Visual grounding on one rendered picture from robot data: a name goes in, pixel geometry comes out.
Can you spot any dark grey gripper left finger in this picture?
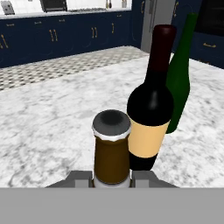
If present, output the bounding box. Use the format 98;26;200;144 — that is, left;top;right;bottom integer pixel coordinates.
45;170;95;189

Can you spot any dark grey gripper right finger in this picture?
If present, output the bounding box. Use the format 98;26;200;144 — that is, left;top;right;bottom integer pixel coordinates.
129;170;179;189

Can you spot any brown bottle with grey cap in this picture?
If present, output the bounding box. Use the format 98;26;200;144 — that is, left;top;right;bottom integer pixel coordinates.
91;108;132;189

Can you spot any black wine bottle tan label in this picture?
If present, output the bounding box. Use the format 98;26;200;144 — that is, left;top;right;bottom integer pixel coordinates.
126;24;178;172

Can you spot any green glass bottle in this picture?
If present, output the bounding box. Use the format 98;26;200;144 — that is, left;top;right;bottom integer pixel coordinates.
164;12;200;135

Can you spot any navy base cupboard run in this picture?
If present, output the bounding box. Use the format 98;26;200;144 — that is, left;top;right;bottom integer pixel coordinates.
0;0;147;69

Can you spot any navy tall cupboard with oven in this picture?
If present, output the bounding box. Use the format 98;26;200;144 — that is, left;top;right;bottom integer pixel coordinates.
171;0;224;70

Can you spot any stainless steel fridge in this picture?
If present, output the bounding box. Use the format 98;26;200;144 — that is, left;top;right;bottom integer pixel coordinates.
140;0;177;54

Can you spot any hob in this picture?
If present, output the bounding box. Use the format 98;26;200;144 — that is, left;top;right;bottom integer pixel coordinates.
68;7;108;13

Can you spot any black microwave oven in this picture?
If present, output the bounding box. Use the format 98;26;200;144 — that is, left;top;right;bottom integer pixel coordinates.
39;0;68;13

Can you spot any grey toaster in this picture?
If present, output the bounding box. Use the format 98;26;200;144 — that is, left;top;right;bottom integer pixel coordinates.
0;0;16;16

